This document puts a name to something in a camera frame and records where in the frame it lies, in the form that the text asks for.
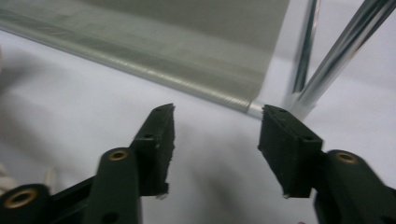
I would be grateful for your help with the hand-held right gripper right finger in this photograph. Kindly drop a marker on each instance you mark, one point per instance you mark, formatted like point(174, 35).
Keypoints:
point(289, 155)

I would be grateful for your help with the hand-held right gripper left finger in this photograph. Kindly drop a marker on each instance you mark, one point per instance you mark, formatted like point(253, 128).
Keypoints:
point(155, 149)

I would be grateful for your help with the chrome rack pole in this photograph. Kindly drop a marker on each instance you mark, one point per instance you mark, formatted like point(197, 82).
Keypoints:
point(306, 43)
point(342, 49)

